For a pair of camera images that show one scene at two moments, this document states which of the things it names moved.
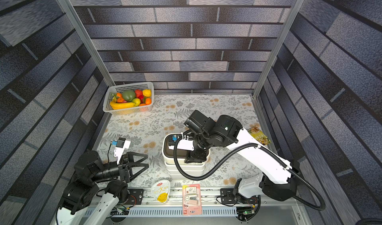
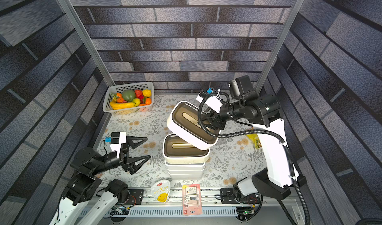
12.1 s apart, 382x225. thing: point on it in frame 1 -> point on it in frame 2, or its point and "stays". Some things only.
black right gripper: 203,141 -> 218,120
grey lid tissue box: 175,172 stays
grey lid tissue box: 185,167 stays
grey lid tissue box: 179,177 stays
